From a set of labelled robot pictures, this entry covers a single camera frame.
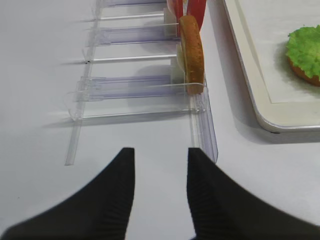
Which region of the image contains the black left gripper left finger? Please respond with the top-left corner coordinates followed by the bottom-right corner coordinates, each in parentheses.
top-left (1, 147), bottom-right (136, 240)

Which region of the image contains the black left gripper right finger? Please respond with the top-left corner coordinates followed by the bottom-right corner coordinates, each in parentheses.
top-left (186, 148), bottom-right (320, 240)

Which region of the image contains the red tomato slice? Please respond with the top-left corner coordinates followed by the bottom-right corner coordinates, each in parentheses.
top-left (166, 0), bottom-right (207, 29)

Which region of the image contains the bread slice under lettuce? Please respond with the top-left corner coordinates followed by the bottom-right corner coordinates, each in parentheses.
top-left (287, 57), bottom-right (320, 87)

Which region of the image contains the brown bread slice in rack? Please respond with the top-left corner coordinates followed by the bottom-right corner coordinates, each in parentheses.
top-left (179, 15), bottom-right (205, 95)

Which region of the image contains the green lettuce leaf on bread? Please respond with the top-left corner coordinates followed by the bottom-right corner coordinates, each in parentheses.
top-left (285, 24), bottom-right (320, 79)

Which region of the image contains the clear acrylic food rack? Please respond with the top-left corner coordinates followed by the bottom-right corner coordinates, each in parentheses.
top-left (62, 0), bottom-right (218, 166)

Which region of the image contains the white rectangular tray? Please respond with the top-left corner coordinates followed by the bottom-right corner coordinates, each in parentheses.
top-left (224, 0), bottom-right (320, 132)

